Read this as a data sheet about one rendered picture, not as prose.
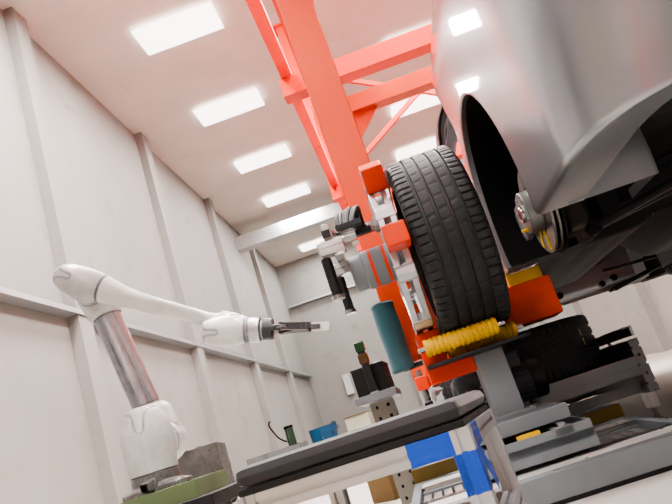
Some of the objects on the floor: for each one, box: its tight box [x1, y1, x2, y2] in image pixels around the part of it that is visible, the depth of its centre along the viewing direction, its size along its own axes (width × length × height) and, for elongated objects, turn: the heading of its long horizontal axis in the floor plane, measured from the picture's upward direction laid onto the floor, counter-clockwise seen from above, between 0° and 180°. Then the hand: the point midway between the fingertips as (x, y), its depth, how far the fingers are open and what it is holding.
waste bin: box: [308, 420, 340, 443], centre depth 973 cm, size 49×45×58 cm
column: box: [370, 397, 415, 504], centre depth 273 cm, size 10×10×42 cm
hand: (320, 326), depth 224 cm, fingers closed
